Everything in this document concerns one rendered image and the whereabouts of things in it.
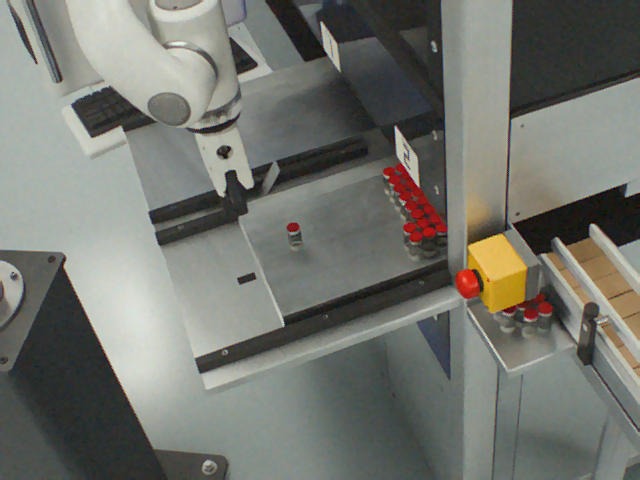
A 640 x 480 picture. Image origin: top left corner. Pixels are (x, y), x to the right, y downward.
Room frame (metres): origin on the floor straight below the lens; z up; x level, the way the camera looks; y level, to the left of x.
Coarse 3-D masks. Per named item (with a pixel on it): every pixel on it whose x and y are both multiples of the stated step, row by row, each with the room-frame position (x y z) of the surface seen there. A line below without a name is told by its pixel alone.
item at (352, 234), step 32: (384, 160) 1.14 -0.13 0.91; (288, 192) 1.10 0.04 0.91; (320, 192) 1.11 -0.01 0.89; (352, 192) 1.10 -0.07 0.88; (384, 192) 1.09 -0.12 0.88; (256, 224) 1.06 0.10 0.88; (320, 224) 1.04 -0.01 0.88; (352, 224) 1.02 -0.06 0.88; (384, 224) 1.01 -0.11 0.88; (256, 256) 0.96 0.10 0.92; (288, 256) 0.98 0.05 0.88; (320, 256) 0.97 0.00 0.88; (352, 256) 0.95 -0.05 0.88; (384, 256) 0.94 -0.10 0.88; (288, 288) 0.91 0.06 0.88; (320, 288) 0.90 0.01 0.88; (352, 288) 0.89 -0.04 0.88; (384, 288) 0.86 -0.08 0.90; (288, 320) 0.83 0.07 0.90
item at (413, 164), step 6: (396, 132) 1.04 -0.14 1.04; (396, 138) 1.05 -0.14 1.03; (402, 138) 1.02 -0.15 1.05; (396, 144) 1.05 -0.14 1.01; (402, 144) 1.02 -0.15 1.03; (408, 144) 1.00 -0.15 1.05; (402, 150) 1.02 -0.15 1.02; (402, 156) 1.03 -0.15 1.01; (414, 156) 0.98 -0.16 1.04; (402, 162) 1.03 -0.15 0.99; (408, 162) 1.00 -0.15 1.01; (414, 162) 0.98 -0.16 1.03; (414, 168) 0.98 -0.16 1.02; (414, 174) 0.98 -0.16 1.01; (414, 180) 0.98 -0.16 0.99
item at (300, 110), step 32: (320, 64) 1.47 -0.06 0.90; (256, 96) 1.42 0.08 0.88; (288, 96) 1.41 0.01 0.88; (320, 96) 1.39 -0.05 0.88; (352, 96) 1.37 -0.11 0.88; (256, 128) 1.32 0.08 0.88; (288, 128) 1.31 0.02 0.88; (320, 128) 1.29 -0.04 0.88; (352, 128) 1.27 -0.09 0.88; (256, 160) 1.23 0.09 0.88; (288, 160) 1.18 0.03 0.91
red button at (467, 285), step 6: (462, 270) 0.77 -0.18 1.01; (468, 270) 0.77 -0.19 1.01; (456, 276) 0.77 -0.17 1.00; (462, 276) 0.76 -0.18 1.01; (468, 276) 0.76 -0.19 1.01; (474, 276) 0.76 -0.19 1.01; (456, 282) 0.76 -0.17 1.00; (462, 282) 0.75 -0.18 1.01; (468, 282) 0.75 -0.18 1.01; (474, 282) 0.75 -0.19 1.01; (462, 288) 0.75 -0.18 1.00; (468, 288) 0.74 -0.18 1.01; (474, 288) 0.74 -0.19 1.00; (462, 294) 0.75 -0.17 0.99; (468, 294) 0.74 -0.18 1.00; (474, 294) 0.74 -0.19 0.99
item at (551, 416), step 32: (608, 224) 0.93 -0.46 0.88; (384, 352) 1.23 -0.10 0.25; (416, 352) 1.03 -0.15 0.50; (416, 384) 1.04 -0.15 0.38; (448, 384) 0.88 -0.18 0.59; (512, 384) 0.84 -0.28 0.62; (544, 384) 0.86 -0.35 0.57; (576, 384) 0.87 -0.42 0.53; (416, 416) 1.05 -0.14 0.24; (448, 416) 0.89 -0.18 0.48; (512, 416) 0.84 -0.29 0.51; (544, 416) 0.86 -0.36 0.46; (576, 416) 0.88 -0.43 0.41; (448, 448) 0.89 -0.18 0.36; (512, 448) 0.84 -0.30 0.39; (544, 448) 0.86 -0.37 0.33; (576, 448) 0.88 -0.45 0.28
